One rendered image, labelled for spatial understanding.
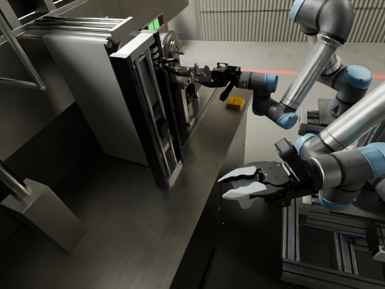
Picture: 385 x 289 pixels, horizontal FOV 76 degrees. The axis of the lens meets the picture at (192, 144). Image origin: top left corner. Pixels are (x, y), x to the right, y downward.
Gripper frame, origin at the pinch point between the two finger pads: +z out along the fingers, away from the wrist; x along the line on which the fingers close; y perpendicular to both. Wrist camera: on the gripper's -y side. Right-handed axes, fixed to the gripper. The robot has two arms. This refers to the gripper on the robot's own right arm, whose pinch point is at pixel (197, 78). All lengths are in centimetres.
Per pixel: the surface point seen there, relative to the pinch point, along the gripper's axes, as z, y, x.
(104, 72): 11.3, 26.0, 41.0
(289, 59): -24, -114, -238
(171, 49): 5.5, 18.1, 9.2
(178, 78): 4.2, 5.9, 10.2
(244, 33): 48, -103, -284
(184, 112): 3.3, -11.7, 11.8
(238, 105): -18.0, -16.9, -5.8
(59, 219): 14, -2, 78
